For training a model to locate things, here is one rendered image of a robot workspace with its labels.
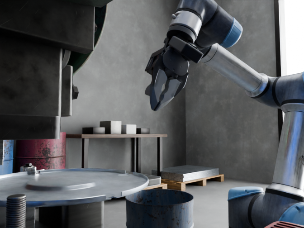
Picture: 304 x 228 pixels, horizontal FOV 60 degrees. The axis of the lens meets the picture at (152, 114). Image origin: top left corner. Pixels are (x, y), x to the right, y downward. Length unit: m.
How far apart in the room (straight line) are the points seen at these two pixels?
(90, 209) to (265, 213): 0.58
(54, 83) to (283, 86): 0.78
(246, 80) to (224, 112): 4.49
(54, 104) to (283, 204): 0.69
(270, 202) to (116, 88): 4.04
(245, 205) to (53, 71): 0.74
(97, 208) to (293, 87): 0.73
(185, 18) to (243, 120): 4.64
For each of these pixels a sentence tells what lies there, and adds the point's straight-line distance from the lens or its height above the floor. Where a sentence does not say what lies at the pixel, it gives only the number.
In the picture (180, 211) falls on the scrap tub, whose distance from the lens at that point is 1.55.
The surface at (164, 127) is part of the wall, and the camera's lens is 5.47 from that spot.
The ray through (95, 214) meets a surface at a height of 0.73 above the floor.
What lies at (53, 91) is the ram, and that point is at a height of 0.93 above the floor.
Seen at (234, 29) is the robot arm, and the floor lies 1.14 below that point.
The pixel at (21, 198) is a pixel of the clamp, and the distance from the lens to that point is 0.29.
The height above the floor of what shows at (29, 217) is 0.76.
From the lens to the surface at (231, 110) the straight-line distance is 5.37.
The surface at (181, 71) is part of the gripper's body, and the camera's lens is 0.63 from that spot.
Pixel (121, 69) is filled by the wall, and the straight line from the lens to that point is 4.85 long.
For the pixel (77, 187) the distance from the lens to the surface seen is 0.43.
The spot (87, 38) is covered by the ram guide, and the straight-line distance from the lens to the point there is 0.41.
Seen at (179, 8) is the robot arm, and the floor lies 1.18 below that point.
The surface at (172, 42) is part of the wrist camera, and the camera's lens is 0.63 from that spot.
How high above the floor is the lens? 0.87
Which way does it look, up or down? 4 degrees up
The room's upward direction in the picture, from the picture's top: straight up
